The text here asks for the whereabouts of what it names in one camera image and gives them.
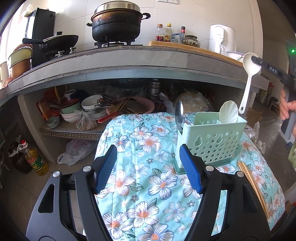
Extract white electric kettle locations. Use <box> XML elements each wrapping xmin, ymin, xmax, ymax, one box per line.
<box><xmin>208</xmin><ymin>24</ymin><xmax>237</xmax><ymax>53</ymax></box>

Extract wooden cutting board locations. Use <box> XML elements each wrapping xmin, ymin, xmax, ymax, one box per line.
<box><xmin>147</xmin><ymin>41</ymin><xmax>243</xmax><ymax>67</ymax></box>

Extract white plastic ladle spoon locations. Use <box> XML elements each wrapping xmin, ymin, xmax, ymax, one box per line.
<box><xmin>238</xmin><ymin>53</ymin><xmax>261</xmax><ymax>114</ymax></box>

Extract white plastic bag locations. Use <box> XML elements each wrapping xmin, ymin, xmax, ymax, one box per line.
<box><xmin>57</xmin><ymin>139</ymin><xmax>97</xmax><ymax>166</ymax></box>

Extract wooden chopstick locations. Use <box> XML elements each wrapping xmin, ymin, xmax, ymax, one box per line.
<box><xmin>237</xmin><ymin>162</ymin><xmax>266</xmax><ymax>216</ymax></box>
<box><xmin>238</xmin><ymin>161</ymin><xmax>270</xmax><ymax>219</ymax></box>

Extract cooking oil bottle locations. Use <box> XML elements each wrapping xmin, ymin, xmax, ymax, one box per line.
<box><xmin>18</xmin><ymin>139</ymin><xmax>49</xmax><ymax>176</ymax></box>

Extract green plastic utensil holder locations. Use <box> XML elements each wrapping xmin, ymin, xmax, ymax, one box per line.
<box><xmin>173</xmin><ymin>112</ymin><xmax>247</xmax><ymax>174</ymax></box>

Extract sauce bottle yellow cap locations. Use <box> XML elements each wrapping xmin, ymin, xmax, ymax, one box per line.
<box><xmin>164</xmin><ymin>23</ymin><xmax>172</xmax><ymax>42</ymax></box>

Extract stacked bowls under counter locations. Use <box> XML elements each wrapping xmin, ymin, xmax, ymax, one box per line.
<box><xmin>60</xmin><ymin>89</ymin><xmax>107</xmax><ymax>123</ymax></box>

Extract cream shell-shaped plastic spoon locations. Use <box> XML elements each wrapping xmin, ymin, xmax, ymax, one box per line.
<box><xmin>219</xmin><ymin>100</ymin><xmax>238</xmax><ymax>123</ymax></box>

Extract floral turquoise quilted cloth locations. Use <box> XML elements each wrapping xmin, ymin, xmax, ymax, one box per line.
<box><xmin>95</xmin><ymin>113</ymin><xmax>285</xmax><ymax>240</ymax></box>

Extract person's right hand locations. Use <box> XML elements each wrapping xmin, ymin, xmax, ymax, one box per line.
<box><xmin>278</xmin><ymin>89</ymin><xmax>296</xmax><ymax>137</ymax></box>

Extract concrete kitchen counter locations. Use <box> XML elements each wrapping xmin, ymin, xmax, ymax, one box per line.
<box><xmin>0</xmin><ymin>45</ymin><xmax>270</xmax><ymax>107</ymax></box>

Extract black frying pan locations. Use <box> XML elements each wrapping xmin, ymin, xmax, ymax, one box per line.
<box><xmin>23</xmin><ymin>35</ymin><xmax>79</xmax><ymax>54</ymax></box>

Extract metal spoon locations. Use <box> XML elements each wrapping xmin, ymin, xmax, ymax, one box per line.
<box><xmin>175</xmin><ymin>100</ymin><xmax>184</xmax><ymax>133</ymax></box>

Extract black cooking pot with lid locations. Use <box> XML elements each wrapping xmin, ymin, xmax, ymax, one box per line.
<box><xmin>86</xmin><ymin>1</ymin><xmax>151</xmax><ymax>45</ymax></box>

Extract glass jar on counter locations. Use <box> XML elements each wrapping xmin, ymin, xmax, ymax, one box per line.
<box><xmin>182</xmin><ymin>35</ymin><xmax>200</xmax><ymax>48</ymax></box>

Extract pink plate under counter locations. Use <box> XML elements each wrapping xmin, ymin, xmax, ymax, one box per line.
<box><xmin>124</xmin><ymin>97</ymin><xmax>155</xmax><ymax>114</ymax></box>

